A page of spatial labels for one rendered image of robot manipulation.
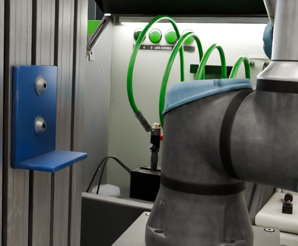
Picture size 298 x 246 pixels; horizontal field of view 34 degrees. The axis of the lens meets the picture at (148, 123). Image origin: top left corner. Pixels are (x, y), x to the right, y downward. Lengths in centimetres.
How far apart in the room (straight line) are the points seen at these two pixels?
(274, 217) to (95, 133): 83
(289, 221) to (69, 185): 61
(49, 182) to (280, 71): 27
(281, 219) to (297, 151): 53
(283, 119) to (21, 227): 29
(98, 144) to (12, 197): 130
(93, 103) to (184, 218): 109
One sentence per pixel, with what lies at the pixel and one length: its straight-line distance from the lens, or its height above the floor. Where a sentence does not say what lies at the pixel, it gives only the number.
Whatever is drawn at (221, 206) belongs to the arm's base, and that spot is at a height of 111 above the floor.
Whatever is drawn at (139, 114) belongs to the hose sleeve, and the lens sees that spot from 127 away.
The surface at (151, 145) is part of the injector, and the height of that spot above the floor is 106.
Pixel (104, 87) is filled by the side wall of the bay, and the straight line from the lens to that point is 172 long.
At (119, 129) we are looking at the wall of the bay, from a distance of 176.
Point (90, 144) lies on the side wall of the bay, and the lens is 168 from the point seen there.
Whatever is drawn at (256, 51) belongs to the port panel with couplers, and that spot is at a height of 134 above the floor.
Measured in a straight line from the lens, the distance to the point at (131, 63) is 121.
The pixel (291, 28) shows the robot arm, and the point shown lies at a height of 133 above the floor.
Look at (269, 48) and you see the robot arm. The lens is 87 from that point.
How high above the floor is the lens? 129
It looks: 7 degrees down
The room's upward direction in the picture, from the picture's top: 3 degrees clockwise
